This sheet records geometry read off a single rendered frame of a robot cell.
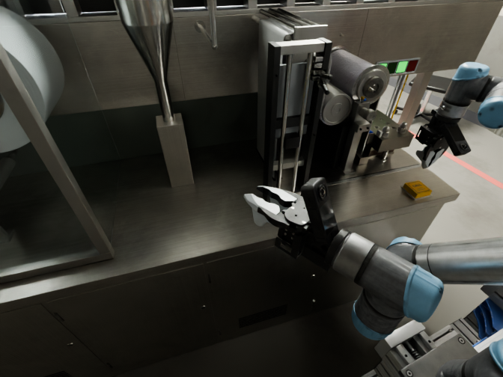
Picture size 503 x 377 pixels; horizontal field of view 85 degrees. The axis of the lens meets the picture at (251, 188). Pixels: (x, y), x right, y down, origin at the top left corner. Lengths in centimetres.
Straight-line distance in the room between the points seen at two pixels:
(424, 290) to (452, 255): 13
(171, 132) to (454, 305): 189
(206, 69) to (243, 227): 65
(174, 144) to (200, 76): 33
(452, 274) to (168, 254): 72
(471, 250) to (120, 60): 115
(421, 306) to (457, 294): 175
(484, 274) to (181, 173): 92
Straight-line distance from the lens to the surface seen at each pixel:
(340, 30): 138
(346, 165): 122
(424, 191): 123
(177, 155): 105
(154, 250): 94
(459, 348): 101
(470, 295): 228
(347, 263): 49
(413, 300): 49
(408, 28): 160
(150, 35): 88
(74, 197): 80
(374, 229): 123
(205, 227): 96
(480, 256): 58
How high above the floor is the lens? 162
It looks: 41 degrees down
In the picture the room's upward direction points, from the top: straight up
